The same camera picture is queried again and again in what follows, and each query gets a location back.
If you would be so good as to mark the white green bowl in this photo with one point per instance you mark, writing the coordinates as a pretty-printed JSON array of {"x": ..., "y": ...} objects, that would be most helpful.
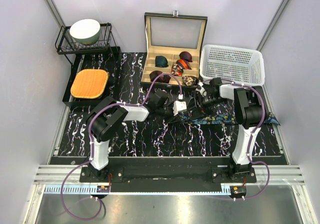
[{"x": 85, "y": 31}]

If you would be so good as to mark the white plastic basket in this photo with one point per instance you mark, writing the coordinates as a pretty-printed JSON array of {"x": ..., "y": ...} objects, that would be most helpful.
[{"x": 240, "y": 65}]

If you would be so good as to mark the red floral rolled tie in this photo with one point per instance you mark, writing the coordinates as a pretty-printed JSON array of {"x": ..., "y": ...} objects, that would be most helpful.
[{"x": 177, "y": 71}]

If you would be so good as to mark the dark green rolled tie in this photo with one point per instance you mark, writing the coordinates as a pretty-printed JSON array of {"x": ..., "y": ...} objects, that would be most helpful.
[{"x": 161, "y": 61}]

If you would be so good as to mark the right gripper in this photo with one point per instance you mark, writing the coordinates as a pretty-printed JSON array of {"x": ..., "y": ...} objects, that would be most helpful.
[{"x": 201, "y": 102}]

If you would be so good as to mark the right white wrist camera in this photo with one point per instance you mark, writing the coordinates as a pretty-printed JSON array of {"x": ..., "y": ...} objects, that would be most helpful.
[{"x": 201, "y": 88}]

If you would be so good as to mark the blue patterned necktie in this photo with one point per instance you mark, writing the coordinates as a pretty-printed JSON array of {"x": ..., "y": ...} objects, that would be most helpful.
[{"x": 216, "y": 119}]

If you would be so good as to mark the dark red rolled tie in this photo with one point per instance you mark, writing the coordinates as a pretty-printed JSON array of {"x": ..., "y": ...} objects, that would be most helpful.
[{"x": 160, "y": 78}]

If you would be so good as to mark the beige floral rolled tie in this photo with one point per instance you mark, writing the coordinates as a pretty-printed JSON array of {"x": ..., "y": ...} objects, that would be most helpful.
[{"x": 190, "y": 81}]

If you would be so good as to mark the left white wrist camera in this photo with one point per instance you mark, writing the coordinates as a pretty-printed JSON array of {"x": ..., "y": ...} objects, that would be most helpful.
[{"x": 179, "y": 105}]

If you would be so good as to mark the black tray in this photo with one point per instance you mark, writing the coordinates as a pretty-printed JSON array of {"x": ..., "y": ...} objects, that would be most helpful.
[{"x": 108, "y": 61}]

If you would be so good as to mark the black wire dish rack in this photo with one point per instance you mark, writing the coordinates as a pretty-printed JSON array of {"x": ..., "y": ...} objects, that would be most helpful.
[{"x": 65, "y": 44}]

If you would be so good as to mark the maroon striped rolled tie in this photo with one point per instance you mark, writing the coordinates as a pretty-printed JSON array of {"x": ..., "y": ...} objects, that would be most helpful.
[{"x": 185, "y": 55}]

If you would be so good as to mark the orange striped rolled tie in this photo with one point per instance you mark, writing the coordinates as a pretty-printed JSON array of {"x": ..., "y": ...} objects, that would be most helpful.
[{"x": 183, "y": 64}]

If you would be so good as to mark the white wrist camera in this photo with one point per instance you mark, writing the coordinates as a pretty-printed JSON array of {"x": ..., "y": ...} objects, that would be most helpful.
[
  {"x": 179, "y": 105},
  {"x": 201, "y": 88}
]

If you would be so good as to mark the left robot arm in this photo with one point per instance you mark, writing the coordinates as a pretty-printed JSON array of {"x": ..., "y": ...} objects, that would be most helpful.
[{"x": 106, "y": 118}]

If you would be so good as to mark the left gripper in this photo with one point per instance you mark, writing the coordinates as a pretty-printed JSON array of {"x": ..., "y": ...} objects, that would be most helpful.
[{"x": 171, "y": 106}]

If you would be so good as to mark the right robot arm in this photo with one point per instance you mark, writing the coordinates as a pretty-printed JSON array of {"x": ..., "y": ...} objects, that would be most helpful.
[{"x": 250, "y": 113}]

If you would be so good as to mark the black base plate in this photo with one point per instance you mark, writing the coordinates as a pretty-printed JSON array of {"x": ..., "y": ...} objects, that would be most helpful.
[{"x": 167, "y": 175}]

